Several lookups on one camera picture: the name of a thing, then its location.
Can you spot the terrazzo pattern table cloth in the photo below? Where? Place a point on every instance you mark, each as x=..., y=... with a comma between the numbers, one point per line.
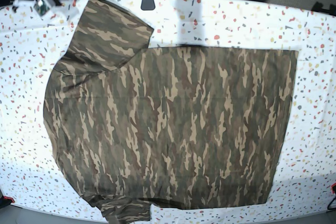
x=31, y=45

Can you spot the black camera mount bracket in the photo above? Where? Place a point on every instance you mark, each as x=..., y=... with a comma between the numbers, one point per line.
x=148, y=5

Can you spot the camouflage T-shirt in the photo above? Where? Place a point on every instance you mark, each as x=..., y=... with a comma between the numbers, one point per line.
x=182, y=127

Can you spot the red black clamp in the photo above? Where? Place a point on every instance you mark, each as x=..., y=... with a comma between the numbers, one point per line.
x=5, y=201

